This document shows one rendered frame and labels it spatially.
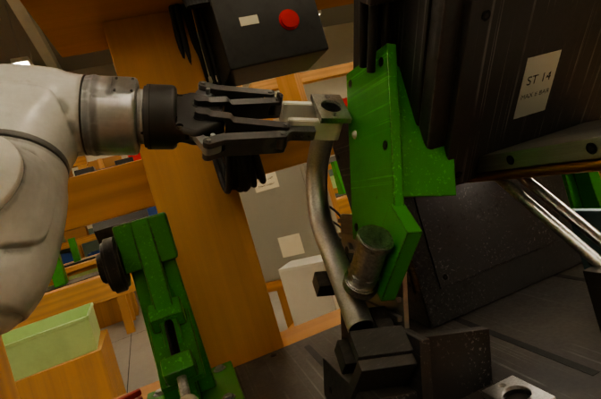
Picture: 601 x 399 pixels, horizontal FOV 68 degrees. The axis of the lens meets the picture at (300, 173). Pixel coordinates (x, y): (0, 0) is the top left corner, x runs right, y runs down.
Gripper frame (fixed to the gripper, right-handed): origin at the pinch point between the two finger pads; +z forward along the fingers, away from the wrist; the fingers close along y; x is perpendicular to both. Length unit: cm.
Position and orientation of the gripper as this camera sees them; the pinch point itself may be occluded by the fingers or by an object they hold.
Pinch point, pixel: (310, 120)
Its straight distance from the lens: 57.7
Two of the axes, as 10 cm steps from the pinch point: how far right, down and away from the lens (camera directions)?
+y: -2.0, -6.7, 7.1
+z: 9.6, -0.1, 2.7
